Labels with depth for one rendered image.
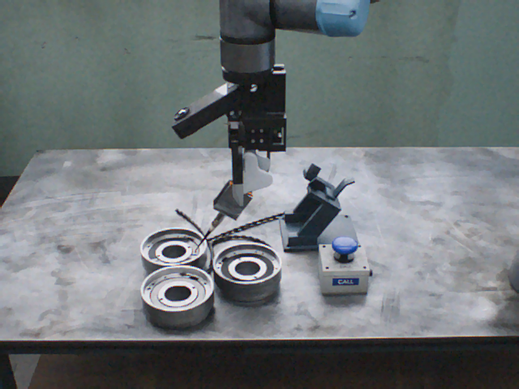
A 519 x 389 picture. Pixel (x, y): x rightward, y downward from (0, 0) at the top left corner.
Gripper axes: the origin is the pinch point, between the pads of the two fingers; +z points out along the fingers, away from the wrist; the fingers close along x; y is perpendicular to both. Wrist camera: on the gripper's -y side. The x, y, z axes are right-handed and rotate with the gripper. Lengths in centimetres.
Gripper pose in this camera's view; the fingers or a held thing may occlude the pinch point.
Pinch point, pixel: (235, 194)
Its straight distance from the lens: 102.3
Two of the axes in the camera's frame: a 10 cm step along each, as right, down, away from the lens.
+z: 0.0, 8.6, 5.1
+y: 10.0, -0.3, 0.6
